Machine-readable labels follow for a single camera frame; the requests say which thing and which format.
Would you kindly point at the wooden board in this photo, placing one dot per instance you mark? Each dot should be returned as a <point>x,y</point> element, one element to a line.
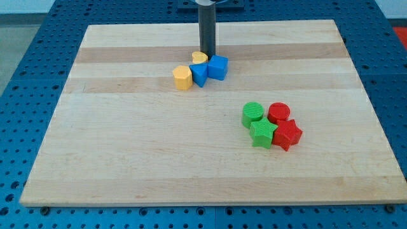
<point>122,135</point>

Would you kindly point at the blue triangle block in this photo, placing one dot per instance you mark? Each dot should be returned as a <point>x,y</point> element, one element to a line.
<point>199,73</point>

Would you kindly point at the yellow hexagon block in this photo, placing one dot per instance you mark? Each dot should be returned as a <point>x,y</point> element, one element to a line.
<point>182,77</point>

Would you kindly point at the green cylinder block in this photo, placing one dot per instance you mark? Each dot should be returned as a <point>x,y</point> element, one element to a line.
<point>252,111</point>

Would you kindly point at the blue cube block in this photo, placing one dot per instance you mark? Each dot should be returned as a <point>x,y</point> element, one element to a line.
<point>218,67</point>

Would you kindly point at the yellow heart block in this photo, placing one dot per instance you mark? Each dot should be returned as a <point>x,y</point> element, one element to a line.
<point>199,57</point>

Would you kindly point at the green star block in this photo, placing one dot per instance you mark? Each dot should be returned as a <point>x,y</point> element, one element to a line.
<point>262,132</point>

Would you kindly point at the red cylinder block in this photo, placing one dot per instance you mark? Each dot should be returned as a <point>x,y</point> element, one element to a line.
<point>278,111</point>

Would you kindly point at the red star block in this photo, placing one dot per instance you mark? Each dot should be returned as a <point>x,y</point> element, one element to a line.
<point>286,134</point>

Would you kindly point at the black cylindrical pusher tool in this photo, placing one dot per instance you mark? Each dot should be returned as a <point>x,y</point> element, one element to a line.
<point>207,29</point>

